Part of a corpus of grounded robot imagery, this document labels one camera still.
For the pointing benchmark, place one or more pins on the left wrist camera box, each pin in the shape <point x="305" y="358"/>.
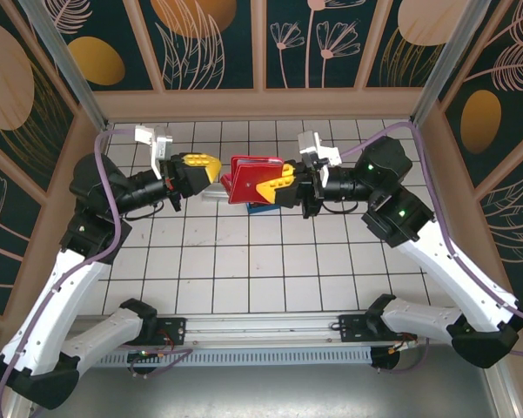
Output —
<point x="161" y="143"/>

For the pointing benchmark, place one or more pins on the small green circuit board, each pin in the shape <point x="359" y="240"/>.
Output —
<point x="143" y="353"/>

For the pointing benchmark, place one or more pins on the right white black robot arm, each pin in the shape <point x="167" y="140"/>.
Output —
<point x="439" y="261"/>

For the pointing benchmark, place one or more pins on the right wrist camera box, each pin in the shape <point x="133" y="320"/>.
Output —
<point x="313" y="146"/>

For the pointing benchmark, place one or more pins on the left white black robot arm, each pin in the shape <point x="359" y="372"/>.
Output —
<point x="61" y="305"/>

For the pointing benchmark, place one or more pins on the blue metal card stand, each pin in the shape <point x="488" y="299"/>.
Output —
<point x="263" y="209"/>

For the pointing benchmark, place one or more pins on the grey metal sheet panel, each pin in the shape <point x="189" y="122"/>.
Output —
<point x="261" y="392"/>

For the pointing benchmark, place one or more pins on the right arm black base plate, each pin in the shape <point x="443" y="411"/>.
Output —
<point x="352" y="328"/>

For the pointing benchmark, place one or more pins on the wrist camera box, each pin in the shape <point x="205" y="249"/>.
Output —
<point x="313" y="146"/>
<point x="161" y="143"/>

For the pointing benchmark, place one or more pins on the aluminium mounting rail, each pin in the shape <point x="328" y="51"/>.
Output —
<point x="261" y="325"/>

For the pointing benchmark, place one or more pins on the silver metal card stand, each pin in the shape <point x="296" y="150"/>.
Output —
<point x="213" y="195"/>

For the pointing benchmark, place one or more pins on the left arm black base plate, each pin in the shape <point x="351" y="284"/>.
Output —
<point x="176" y="326"/>

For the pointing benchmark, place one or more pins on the aluminium corner post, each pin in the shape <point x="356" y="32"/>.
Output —
<point x="71" y="69"/>
<point x="454" y="61"/>

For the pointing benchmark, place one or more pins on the red leather card holder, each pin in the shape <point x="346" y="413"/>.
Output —
<point x="243" y="187"/>

